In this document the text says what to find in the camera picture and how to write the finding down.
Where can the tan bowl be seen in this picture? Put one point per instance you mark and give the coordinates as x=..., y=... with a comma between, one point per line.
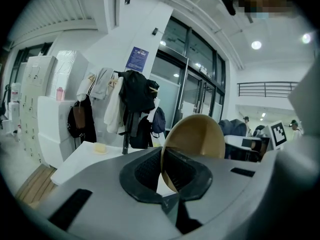
x=197, y=136

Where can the black metal railing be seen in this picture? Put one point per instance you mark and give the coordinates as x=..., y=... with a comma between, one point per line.
x=265, y=89

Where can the small black wall sensor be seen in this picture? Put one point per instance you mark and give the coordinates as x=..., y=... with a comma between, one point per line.
x=155, y=31

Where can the white locker cabinet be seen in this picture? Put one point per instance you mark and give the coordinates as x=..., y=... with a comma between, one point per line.
x=32, y=104

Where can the grey hoodie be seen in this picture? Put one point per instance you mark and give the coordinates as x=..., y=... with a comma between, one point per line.
x=101, y=84

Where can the black jacket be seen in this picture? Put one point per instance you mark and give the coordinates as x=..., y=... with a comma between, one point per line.
x=136, y=91

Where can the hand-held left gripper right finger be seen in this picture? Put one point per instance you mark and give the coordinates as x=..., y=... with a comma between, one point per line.
x=225, y=191

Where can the water dispenser bottle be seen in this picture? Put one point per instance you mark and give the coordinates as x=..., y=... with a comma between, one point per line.
x=15, y=91

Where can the dark grey jacket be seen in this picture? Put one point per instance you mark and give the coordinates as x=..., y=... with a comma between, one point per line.
x=232, y=127

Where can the white striped garment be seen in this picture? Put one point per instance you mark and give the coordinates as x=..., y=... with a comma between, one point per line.
x=85, y=86

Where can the black head-worn camera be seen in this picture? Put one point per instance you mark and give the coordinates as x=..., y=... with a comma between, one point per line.
x=228, y=1

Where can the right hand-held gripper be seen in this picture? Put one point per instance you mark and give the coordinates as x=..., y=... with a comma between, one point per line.
x=300, y=159

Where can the navy backpack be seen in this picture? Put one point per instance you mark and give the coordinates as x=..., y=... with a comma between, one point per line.
x=158, y=121

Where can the blue wall poster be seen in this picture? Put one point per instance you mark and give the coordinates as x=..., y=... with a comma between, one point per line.
x=137, y=59

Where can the glass door with black frame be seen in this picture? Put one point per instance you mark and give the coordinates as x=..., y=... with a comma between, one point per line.
x=190, y=84

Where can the white table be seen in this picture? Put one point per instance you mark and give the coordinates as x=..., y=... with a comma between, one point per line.
x=82, y=159

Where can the round ceiling light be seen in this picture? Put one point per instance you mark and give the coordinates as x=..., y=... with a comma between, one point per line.
x=256, y=44
x=306, y=38

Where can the stack of white foam boxes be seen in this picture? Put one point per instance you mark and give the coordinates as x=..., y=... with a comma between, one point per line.
x=55, y=124

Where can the yellow sponge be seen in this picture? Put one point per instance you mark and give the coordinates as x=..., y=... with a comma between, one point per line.
x=100, y=148

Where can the brown tote bag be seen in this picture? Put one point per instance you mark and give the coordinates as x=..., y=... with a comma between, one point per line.
x=79, y=116

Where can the white coat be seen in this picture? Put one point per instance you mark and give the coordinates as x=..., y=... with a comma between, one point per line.
x=113, y=109

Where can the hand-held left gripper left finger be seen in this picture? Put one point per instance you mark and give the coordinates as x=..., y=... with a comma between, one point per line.
x=105, y=209

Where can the white desk with monitor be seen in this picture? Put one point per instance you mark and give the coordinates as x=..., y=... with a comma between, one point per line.
x=247, y=145

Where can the pink bottle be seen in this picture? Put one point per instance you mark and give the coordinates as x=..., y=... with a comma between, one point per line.
x=60, y=93

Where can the black long coat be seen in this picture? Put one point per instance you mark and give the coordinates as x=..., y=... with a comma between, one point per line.
x=87, y=124

